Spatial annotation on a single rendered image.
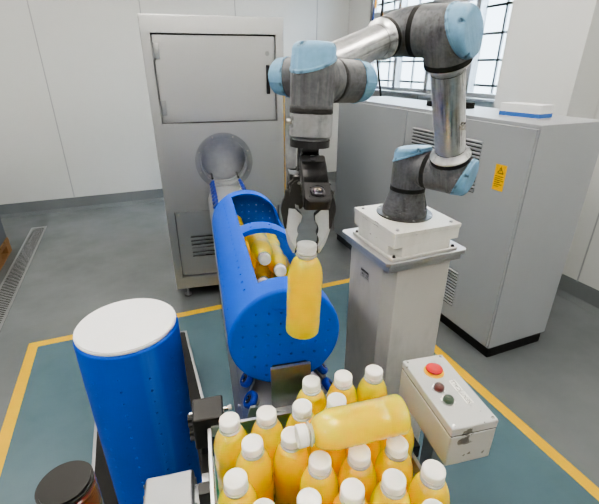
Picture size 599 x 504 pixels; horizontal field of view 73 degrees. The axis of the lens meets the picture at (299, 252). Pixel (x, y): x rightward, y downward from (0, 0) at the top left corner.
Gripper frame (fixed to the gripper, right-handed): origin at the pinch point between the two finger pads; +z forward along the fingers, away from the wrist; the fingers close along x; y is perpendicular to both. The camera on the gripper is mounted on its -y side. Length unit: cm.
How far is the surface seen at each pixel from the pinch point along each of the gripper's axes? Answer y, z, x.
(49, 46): 470, -58, 242
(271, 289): 13.8, 16.2, 6.1
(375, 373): -2.1, 29.0, -16.1
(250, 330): 12.0, 26.4, 11.1
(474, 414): -15.1, 28.8, -32.1
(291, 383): 8.0, 39.4, 1.2
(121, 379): 19, 45, 46
